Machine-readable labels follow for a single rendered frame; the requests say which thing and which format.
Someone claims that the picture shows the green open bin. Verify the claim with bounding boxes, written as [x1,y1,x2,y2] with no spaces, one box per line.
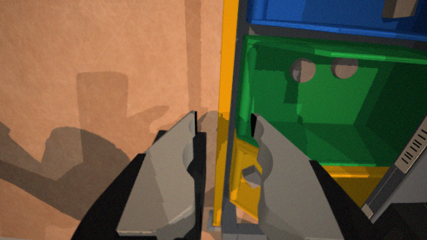
[235,35,427,167]

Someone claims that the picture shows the grey metal shelf rack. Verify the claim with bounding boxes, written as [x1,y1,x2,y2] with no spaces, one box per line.
[207,0,427,240]

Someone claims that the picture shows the tan block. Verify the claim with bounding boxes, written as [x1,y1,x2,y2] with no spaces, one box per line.
[382,0,418,18]

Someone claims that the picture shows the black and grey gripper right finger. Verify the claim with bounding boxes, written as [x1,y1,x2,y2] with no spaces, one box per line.
[251,113,383,240]

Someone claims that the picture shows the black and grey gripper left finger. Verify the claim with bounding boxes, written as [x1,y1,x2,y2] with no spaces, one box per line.
[71,110,197,240]

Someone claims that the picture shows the yellow bar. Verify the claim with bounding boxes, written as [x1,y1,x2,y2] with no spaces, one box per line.
[213,0,239,226]

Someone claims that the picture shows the grey block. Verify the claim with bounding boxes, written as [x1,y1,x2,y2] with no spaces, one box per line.
[242,165,262,189]

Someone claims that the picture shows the blue bin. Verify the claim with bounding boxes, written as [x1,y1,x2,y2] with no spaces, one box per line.
[247,0,427,42]

